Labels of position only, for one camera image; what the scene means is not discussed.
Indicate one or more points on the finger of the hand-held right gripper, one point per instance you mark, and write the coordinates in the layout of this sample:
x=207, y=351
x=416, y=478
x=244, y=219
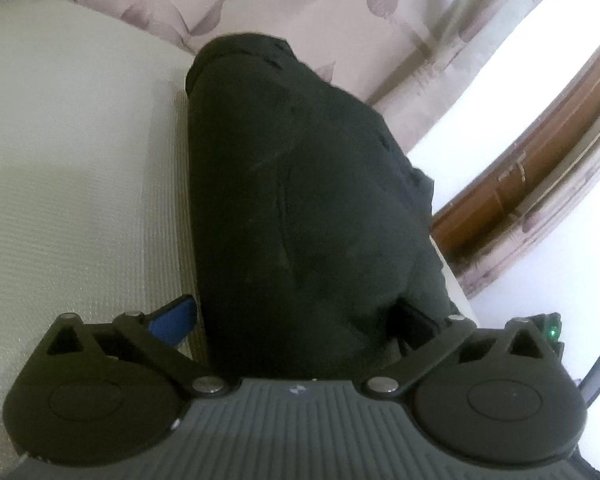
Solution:
x=598, y=375

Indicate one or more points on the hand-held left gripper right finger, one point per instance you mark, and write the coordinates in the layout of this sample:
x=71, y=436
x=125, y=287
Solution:
x=420, y=322

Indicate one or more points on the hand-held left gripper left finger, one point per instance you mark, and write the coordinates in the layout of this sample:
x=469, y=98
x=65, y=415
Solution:
x=172, y=319

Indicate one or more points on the black garment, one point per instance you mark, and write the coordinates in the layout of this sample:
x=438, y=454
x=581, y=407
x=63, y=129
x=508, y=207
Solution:
x=310, y=200

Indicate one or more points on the cream textured bed mattress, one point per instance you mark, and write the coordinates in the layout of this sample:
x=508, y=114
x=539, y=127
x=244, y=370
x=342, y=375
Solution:
x=75, y=170

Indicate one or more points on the pink patterned curtain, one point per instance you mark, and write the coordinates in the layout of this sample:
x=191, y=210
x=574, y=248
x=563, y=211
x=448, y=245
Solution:
x=290, y=15

